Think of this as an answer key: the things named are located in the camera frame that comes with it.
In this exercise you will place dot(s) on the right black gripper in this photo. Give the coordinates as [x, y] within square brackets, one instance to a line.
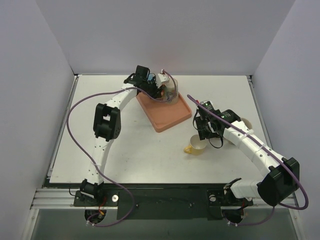
[204, 129]

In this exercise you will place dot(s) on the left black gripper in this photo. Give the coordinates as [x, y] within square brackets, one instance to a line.
[155, 90]

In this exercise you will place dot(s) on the blue patterned ceramic mug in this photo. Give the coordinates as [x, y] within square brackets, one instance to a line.
[151, 78]

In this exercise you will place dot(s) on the yellow ceramic mug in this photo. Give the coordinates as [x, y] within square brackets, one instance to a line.
[196, 146]

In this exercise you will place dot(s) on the beige mug orange floral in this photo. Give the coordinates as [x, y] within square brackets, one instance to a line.
[170, 92]

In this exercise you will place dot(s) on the beige mug blue floral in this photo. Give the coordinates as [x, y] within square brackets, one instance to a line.
[247, 123]

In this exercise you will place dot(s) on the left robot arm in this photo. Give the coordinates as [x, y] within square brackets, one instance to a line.
[107, 125]

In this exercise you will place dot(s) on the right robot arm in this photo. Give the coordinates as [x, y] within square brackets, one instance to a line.
[280, 175]

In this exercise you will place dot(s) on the salmon pink plastic tray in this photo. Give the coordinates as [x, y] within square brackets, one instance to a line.
[163, 116]

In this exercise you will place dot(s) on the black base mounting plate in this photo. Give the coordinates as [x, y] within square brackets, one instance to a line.
[163, 202]

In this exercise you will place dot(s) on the aluminium frame rail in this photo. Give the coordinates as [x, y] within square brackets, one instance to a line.
[60, 199]

